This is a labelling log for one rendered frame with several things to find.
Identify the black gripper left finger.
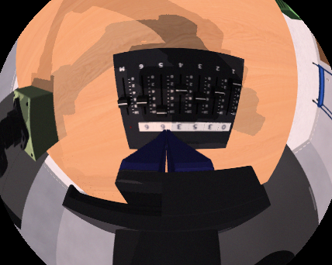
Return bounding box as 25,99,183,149
118,129,167,172

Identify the black lighting desk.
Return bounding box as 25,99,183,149
113,48,244,150

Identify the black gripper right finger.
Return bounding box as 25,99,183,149
167,129,215,172

